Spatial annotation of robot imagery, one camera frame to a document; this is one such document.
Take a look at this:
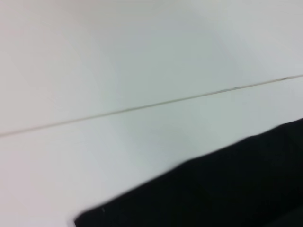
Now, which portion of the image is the black shirt with FREE print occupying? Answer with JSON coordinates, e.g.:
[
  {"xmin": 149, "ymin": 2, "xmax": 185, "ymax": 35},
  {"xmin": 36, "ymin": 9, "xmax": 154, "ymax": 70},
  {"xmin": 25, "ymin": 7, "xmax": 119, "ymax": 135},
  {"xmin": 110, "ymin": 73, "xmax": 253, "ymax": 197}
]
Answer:
[{"xmin": 73, "ymin": 117, "xmax": 303, "ymax": 227}]

